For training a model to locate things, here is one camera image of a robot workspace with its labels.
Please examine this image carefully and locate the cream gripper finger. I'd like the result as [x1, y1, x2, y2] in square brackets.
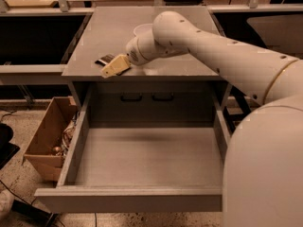
[101, 54, 131, 78]

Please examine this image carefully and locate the dark rxbar chocolate wrapper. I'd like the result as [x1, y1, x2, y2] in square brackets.
[96, 54, 115, 66]

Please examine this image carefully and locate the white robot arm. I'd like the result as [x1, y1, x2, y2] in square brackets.
[101, 11, 303, 227]

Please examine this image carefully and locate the open grey top drawer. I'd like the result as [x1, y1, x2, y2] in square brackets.
[35, 87, 228, 213]

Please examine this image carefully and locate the grey cabinet with drawers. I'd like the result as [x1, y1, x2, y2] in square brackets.
[62, 6, 235, 130]

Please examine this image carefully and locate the white ceramic bowl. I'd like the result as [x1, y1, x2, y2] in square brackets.
[134, 24, 152, 36]

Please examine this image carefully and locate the cardboard box on floor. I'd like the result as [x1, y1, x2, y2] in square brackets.
[24, 96, 78, 182]

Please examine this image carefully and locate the copper ball in box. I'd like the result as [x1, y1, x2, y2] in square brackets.
[52, 147, 62, 156]

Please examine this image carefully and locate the black chair base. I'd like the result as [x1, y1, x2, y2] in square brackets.
[0, 123, 20, 169]

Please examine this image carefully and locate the white shoe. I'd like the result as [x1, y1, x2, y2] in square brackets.
[0, 190, 14, 221]

